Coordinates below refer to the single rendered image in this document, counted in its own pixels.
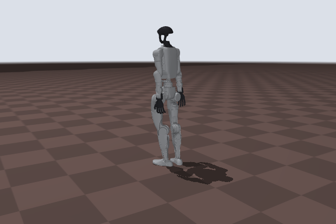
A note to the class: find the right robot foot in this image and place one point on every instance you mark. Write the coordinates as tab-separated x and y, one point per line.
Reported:
177	161

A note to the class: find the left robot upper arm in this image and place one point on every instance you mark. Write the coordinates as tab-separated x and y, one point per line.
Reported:
157	55

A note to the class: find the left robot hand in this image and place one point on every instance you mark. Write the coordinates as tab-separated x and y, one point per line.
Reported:
159	105

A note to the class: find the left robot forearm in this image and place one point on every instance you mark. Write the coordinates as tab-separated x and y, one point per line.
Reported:
158	82

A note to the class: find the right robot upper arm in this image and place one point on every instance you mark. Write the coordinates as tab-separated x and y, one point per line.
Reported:
178	61

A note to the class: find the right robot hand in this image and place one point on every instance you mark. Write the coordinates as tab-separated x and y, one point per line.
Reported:
182	98

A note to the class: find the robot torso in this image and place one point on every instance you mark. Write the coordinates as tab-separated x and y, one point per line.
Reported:
169	66

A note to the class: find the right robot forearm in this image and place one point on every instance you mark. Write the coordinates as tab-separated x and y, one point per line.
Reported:
179	82

